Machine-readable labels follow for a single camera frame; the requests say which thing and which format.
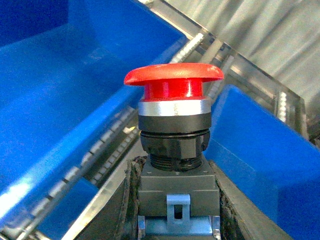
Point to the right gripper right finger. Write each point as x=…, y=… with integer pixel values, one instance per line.
x=240, y=219

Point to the red mushroom push button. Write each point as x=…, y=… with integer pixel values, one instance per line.
x=178, y=197

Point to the large blue bin right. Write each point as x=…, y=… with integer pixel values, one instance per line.
x=274, y=166

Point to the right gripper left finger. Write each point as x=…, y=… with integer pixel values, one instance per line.
x=113, y=212

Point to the large blue bin left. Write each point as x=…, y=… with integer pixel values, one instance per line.
x=20, y=19

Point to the large blue bin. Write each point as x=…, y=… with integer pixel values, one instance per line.
x=20, y=19
x=274, y=166

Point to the left roller track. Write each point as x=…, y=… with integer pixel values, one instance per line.
x=100, y=150

